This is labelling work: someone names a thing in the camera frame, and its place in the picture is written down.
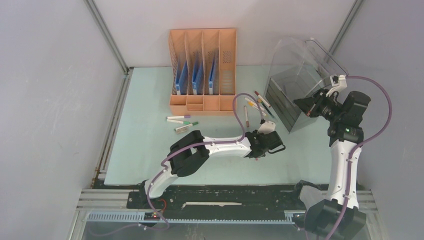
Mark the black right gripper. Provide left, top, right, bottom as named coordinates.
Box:
left=292, top=88, right=344, bottom=123

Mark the yellow cap white marker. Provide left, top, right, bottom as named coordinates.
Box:
left=248, top=101, right=267, bottom=116

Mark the dark red cap marker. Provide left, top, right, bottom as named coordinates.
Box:
left=254, top=90, right=271, bottom=108

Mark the blue folder bottom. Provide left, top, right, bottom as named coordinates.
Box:
left=208, top=51, right=219, bottom=95

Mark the blue folder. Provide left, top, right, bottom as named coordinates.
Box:
left=192, top=51, right=204, bottom=95
left=174, top=59, right=189, bottom=95
left=208, top=51, right=219, bottom=95

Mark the blue folder top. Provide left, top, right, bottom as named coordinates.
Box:
left=174, top=59, right=189, bottom=95

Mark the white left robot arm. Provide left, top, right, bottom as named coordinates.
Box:
left=138, top=130, right=286, bottom=208

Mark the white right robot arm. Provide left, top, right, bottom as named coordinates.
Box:
left=290, top=89, right=371, bottom=240

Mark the brown cap white marker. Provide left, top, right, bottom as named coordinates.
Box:
left=243, top=105, right=250, bottom=128

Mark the clear plastic drawer cabinet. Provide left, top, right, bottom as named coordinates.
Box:
left=265, top=36, right=348, bottom=133

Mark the dark green cap marker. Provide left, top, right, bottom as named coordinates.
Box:
left=174, top=121, right=199, bottom=132

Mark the purple cap white marker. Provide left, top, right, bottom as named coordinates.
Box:
left=166, top=115, right=191, bottom=120

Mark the light green cap marker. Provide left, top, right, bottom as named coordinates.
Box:
left=166, top=119, right=191, bottom=125

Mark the orange plastic file organizer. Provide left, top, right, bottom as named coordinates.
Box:
left=168, top=28, right=237, bottom=116

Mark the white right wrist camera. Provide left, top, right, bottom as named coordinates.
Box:
left=326, top=74, right=347, bottom=97

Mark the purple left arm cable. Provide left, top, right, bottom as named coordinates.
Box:
left=145, top=93, right=268, bottom=231

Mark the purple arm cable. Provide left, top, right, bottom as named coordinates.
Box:
left=304, top=75, right=393, bottom=240
left=145, top=93, right=268, bottom=231

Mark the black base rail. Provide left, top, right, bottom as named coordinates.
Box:
left=125, top=180, right=329, bottom=223

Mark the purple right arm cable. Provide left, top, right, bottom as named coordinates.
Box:
left=304, top=75, right=393, bottom=240

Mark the grey cable duct strip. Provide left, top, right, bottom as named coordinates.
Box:
left=86, top=211, right=304, bottom=225

